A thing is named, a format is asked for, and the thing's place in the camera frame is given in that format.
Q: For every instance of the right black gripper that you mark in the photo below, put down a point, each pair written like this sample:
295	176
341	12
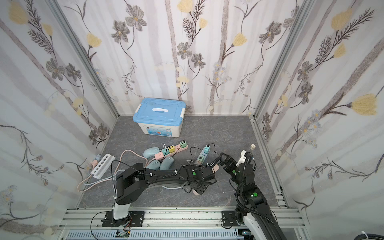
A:
227	162

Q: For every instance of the light blue power strip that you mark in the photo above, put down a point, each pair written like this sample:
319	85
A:
200	163

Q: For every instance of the blue mouse left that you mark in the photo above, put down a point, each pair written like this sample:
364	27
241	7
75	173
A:
154	165

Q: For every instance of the teal charger on pink strip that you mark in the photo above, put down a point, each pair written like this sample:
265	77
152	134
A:
165	151

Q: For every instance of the blue lid storage box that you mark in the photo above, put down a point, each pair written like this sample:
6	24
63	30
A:
160	117

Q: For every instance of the white multi socket power strip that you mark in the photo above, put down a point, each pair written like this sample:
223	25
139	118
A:
102	166

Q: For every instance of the pink mouse front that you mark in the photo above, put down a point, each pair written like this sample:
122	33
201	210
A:
197	192

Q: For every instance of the blue mouse right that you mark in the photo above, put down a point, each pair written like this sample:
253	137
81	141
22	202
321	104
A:
167	163

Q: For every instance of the blue mouse near strip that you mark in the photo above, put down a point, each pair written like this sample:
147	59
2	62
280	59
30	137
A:
151	152

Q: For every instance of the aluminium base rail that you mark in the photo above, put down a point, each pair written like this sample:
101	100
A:
172	218

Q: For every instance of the teal charger on blue strip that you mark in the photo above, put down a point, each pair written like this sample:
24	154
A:
206	149

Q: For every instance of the pink power strip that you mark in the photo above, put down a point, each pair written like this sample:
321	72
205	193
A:
161	157

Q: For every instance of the green charger on pink strip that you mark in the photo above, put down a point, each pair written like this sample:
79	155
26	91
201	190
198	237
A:
183	144

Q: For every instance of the yellow charger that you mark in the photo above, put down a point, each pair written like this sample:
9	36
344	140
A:
172	149

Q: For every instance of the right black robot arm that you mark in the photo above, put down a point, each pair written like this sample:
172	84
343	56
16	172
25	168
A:
252	209

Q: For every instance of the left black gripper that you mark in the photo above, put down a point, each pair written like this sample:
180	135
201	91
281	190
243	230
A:
207	173

